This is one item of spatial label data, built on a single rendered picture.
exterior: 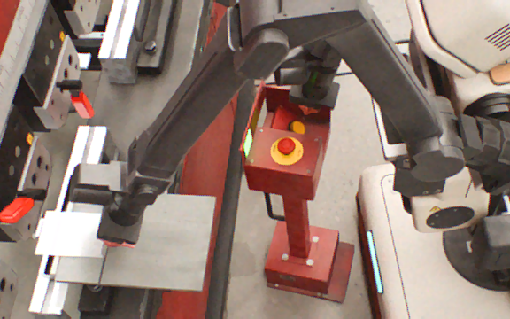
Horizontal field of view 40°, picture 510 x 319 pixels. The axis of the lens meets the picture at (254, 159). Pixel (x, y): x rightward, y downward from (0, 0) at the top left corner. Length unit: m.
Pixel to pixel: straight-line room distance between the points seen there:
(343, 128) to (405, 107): 1.61
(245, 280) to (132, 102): 0.89
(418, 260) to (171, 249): 0.93
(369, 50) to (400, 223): 1.27
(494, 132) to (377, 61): 0.30
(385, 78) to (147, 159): 0.35
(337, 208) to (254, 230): 0.29
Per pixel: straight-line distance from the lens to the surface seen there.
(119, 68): 1.59
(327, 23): 0.74
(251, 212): 2.39
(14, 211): 1.01
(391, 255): 2.01
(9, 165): 1.06
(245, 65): 0.76
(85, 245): 1.30
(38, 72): 1.14
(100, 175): 1.08
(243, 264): 2.31
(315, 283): 2.18
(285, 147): 1.55
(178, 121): 0.91
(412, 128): 0.98
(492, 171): 1.10
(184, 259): 1.25
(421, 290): 1.98
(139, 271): 1.26
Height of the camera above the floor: 2.13
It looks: 59 degrees down
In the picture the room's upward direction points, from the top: 11 degrees counter-clockwise
